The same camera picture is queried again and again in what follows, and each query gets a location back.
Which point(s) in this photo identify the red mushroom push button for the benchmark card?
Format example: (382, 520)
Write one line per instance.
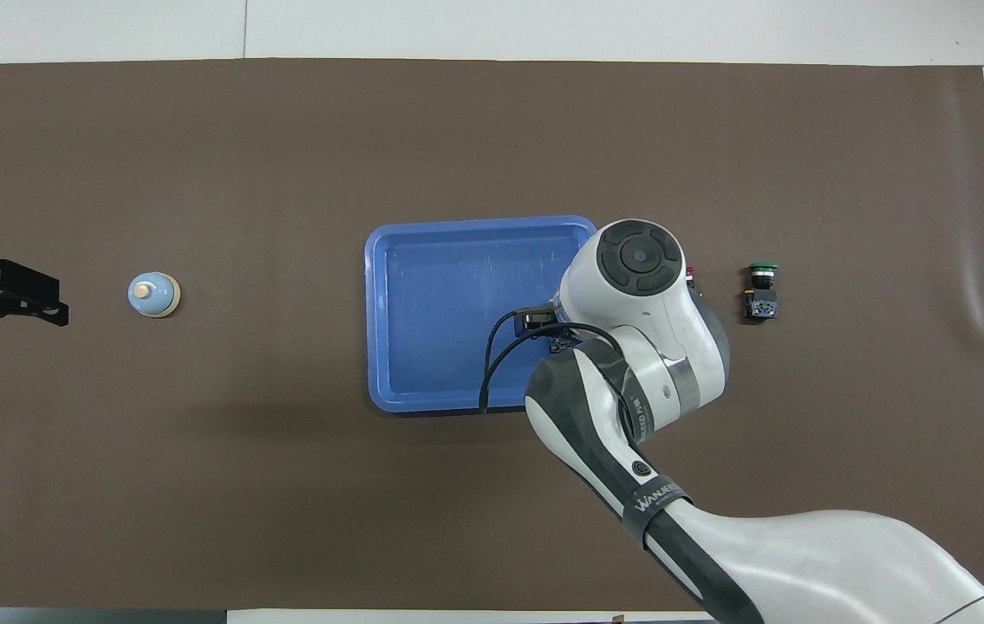
(689, 277)

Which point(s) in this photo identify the blue plastic tray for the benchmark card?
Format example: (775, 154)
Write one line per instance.
(439, 303)

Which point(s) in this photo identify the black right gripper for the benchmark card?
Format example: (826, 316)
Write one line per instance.
(537, 319)

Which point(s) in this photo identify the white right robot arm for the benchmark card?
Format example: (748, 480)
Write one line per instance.
(665, 347)

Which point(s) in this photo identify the green mushroom push button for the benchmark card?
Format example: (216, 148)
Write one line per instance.
(760, 299)

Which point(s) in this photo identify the brown table mat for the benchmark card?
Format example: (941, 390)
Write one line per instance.
(197, 485)

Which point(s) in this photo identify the light blue service bell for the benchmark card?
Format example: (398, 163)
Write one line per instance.
(153, 295)

